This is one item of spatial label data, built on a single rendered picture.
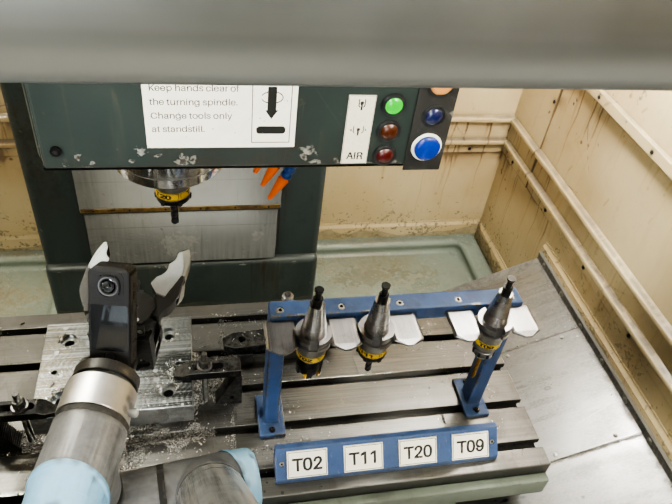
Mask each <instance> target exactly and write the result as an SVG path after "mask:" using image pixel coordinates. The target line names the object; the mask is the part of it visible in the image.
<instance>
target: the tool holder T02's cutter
mask: <svg viewBox="0 0 672 504"><path fill-rule="evenodd" d="M322 363H323V361H322V360H321V361H320V362H318V363H315V364H306V363H304V362H303V361H301V360H300V359H299V358H298V357H297V362H296V366H295V367H296V372H297V373H301V374H303V378H306V379H312V376H313V375H315V374H316V376H319V374H320V372H321V369H322Z"/></svg>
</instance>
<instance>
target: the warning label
mask: <svg viewBox="0 0 672 504"><path fill-rule="evenodd" d="M298 88H299V86H239V85H157V84H141V90H142V100H143V110H144V119H145V129H146V139H147V148H215V147H294V142H295V128H296V115H297V102H298Z"/></svg>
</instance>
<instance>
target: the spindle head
mask: <svg viewBox="0 0 672 504"><path fill-rule="evenodd" d="M21 84H22V88H23V92H24V97H25V101H26V105H27V109H28V113H29V118H30V122H31V126H32V130H33V135H34V139H35V143H36V147H37V151H38V154H39V156H40V158H41V160H42V161H43V169H44V171H60V170H133V169H206V168H279V167H352V166H380V165H377V164H376V163H375V162H374V160H373V153H374V151H375V150H376V149H377V148H378V147H380V146H382V145H390V146H392V147H393V148H394V149H395V151H396V157H395V159H394V161H393V162H392V163H390V164H388V165H385V166H403V164H404V159H405V154H406V150H407V145H408V140H409V135H410V131H411V126H412V121H413V117H414V112H415V107H416V102H417V98H418V93H419V88H403V87H321V86H299V88H298V102H297V115H296V128H295V142H294V147H215V148H147V139H146V129H145V119H144V110H143V100H142V90H141V84H76V83H21ZM395 93H396V94H400V95H402V96H403V97H404V98H405V100H406V108H405V110H404V111H403V112H402V113H401V114H400V115H398V116H395V117H389V116H387V115H385V114H384V113H383V111H382V108H381V104H382V102H383V100H384V99H385V98H386V97H387V96H388V95H390V94H395ZM349 95H377V100H376V106H375V112H374V118H373V124H372V130H371V136H370V142H369V148H368V154H367V160H366V163H353V164H340V161H341V154H342V146H343V139H344V131H345V124H346V116H347V109H348V101H349ZM387 120H394V121H397V122H398V123H399V125H400V127H401V133H400V135H399V136H398V138H396V139H395V140H393V141H391V142H384V141H381V140H380V139H379V138H378V136H377V129H378V127H379V125H380V124H381V123H383V122H384V121H387Z"/></svg>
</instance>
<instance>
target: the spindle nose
mask: <svg viewBox="0 0 672 504"><path fill-rule="evenodd" d="M221 169H222V168H206V169H133V170H117V171H118V172H119V173H120V174H121V175H122V176H123V177H124V178H126V179H128V180H129V181H131V182H133V183H136V184H138V185H141V186H144V187H148V188H153V189H162V190H174V189H183V188H188V187H192V186H196V185H198V184H201V183H203V182H205V181H207V180H209V179H211V178H212V177H214V176H215V175H216V174H217V173H218V172H219V171H220V170H221Z"/></svg>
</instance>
